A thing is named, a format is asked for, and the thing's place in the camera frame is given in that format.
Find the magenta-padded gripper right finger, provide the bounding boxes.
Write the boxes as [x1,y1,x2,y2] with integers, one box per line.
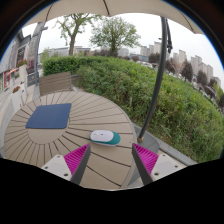
[131,142,188,186]

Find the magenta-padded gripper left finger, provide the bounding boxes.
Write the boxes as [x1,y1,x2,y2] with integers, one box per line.
[41,143,92,186]

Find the white and teal computer mouse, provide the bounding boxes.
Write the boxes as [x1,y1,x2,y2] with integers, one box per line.
[89,129,122,147]

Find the dark blue mouse pad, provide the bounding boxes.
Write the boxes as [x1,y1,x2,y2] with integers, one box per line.
[25,102,73,130]

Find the grey parasol base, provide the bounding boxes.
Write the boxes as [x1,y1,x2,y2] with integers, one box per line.
[132,123,161,155]

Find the grey slatted wooden chair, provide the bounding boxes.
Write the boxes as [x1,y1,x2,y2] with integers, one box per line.
[38,71,75,98]

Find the low white flower planter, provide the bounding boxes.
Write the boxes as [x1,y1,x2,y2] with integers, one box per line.
[10,85,28,112]

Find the dark curved parasol pole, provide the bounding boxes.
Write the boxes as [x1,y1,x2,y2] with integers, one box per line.
[137,16,174,144]

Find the tall white flower planter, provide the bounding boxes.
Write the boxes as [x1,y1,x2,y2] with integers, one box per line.
[17,59,30,85]

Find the distant apartment buildings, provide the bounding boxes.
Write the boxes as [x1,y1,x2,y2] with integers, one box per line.
[46,39,223,88]

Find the bare-trunked leaning tree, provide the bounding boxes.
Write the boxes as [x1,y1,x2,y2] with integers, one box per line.
[54,13,101,57]

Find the round leafy tree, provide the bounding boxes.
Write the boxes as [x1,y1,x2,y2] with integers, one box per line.
[89,15,142,58]

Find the beige parasol canopy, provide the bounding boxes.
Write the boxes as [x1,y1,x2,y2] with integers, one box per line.
[24,0,204,35]

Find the grey lamp post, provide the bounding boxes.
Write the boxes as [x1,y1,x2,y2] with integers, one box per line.
[32,22,50,86]

